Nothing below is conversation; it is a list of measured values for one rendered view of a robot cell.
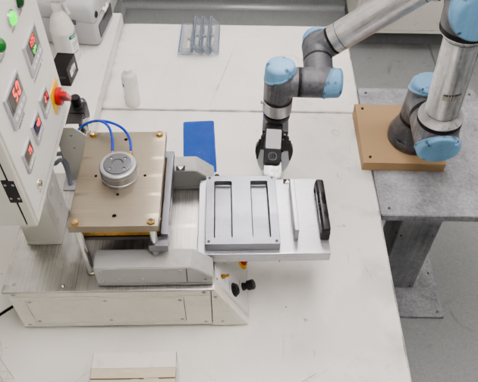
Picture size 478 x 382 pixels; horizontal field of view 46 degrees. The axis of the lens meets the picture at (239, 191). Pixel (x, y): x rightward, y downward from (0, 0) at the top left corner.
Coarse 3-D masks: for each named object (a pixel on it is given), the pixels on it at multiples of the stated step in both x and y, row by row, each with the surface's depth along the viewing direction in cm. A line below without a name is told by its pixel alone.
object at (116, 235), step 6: (162, 192) 125; (162, 198) 125; (162, 204) 125; (84, 234) 119; (90, 234) 119; (96, 234) 120; (102, 234) 120; (108, 234) 120; (114, 234) 120; (120, 234) 120; (126, 234) 120; (132, 234) 120; (138, 234) 120; (144, 234) 120
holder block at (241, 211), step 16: (208, 176) 136; (224, 176) 136; (240, 176) 137; (256, 176) 137; (272, 176) 137; (208, 192) 133; (224, 192) 135; (240, 192) 133; (256, 192) 135; (272, 192) 133; (208, 208) 130; (224, 208) 132; (240, 208) 130; (256, 208) 132; (272, 208) 130; (208, 224) 127; (224, 224) 129; (240, 224) 127; (256, 224) 129; (272, 224) 127; (208, 240) 124; (224, 240) 124; (240, 240) 124; (256, 240) 124; (272, 240) 124
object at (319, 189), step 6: (318, 180) 134; (318, 186) 133; (318, 192) 132; (324, 192) 132; (318, 198) 131; (324, 198) 130; (318, 204) 130; (324, 204) 129; (318, 210) 130; (324, 210) 128; (324, 216) 127; (324, 222) 126; (324, 228) 125; (330, 228) 125; (324, 234) 126
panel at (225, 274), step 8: (216, 264) 129; (224, 264) 134; (232, 264) 139; (240, 264) 143; (216, 272) 128; (224, 272) 132; (232, 272) 137; (240, 272) 142; (216, 280) 126; (224, 280) 131; (232, 280) 135; (240, 280) 140; (224, 288) 129; (232, 288) 133; (240, 288) 139; (232, 296) 132; (240, 296) 137; (240, 304) 136; (248, 304) 141; (248, 312) 139
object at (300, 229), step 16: (288, 192) 137; (304, 192) 137; (288, 208) 133; (304, 208) 133; (288, 224) 130; (304, 224) 130; (288, 240) 127; (304, 240) 127; (320, 240) 128; (224, 256) 126; (240, 256) 126; (256, 256) 126; (272, 256) 126; (288, 256) 126; (304, 256) 126; (320, 256) 126
